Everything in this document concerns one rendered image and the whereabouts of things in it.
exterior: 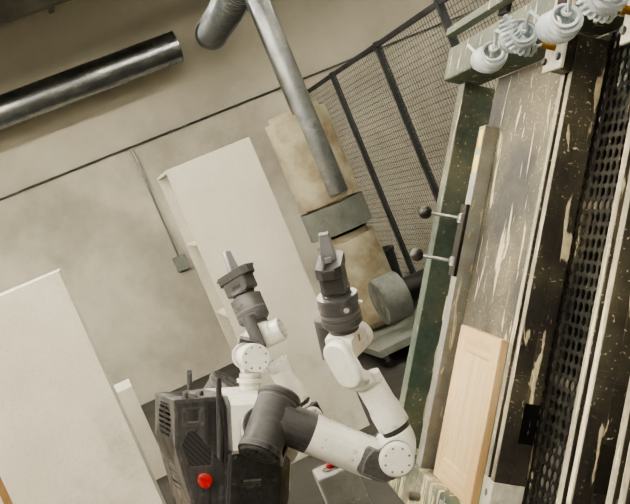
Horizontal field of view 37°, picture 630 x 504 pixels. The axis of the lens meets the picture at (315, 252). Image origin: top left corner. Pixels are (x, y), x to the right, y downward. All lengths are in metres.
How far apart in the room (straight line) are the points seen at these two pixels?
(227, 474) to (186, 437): 0.12
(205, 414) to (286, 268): 4.03
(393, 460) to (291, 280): 4.16
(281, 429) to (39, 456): 2.66
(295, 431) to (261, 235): 4.13
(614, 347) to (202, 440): 0.95
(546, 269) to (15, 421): 3.04
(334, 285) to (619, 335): 0.59
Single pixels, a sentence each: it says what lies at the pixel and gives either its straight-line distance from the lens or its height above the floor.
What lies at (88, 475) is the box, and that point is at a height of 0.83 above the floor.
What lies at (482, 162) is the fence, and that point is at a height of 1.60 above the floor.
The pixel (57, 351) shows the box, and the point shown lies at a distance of 4.52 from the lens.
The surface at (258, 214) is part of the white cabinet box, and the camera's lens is 6.12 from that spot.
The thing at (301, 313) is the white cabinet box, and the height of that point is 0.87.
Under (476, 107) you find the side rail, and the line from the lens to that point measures 2.90.
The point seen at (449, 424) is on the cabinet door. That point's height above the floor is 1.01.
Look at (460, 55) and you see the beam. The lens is 2.82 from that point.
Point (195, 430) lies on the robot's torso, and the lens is 2.17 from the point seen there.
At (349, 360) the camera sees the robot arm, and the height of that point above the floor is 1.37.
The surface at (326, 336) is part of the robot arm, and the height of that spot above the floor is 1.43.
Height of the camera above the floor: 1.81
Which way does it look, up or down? 6 degrees down
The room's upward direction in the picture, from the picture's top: 23 degrees counter-clockwise
